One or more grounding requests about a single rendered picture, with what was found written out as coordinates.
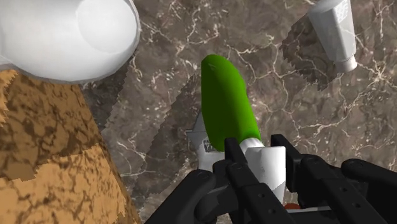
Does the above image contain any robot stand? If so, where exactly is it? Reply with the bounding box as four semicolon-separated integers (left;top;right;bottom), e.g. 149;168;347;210
0;69;144;224

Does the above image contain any white squeeze tube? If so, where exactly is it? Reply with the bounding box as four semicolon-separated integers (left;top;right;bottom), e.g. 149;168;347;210
308;0;359;74

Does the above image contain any grey white bottle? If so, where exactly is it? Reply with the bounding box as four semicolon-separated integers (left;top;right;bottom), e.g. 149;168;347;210
185;112;225;172

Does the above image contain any green bottle with white cap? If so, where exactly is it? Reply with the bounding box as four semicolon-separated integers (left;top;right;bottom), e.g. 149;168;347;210
200;53;287;204

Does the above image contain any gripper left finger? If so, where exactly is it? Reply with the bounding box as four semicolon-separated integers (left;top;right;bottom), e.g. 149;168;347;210
144;137;293;224

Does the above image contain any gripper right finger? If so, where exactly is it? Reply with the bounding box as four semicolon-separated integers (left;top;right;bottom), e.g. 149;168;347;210
270;133;397;224

